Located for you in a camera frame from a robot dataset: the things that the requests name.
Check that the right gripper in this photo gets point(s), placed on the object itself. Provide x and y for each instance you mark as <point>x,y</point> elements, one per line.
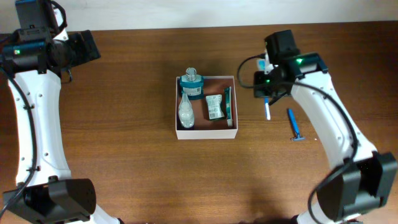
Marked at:
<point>265,91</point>

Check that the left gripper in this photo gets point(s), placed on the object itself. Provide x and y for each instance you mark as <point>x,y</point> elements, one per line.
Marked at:
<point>83,55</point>

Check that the blue white toothbrush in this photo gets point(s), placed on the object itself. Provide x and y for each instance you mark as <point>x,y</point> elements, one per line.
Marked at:
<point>262,66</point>

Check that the red green toothpaste tube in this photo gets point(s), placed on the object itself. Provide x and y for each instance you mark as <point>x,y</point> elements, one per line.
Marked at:
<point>227,92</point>

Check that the teal mouthwash bottle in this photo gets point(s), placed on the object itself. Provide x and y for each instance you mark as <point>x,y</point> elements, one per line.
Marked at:
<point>192,84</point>

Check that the clear soap pump bottle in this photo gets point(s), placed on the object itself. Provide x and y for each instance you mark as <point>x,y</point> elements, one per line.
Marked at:
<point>185,112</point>

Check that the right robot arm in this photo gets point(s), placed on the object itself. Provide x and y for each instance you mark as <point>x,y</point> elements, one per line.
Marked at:
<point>361,178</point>

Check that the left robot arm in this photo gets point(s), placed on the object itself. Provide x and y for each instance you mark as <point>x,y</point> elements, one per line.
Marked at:
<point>33,60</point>

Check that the blue disposable razor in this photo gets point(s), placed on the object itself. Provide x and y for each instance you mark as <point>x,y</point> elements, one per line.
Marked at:
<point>295,128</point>

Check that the white cardboard box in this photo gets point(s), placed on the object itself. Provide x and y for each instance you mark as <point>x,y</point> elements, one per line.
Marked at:
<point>203,127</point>

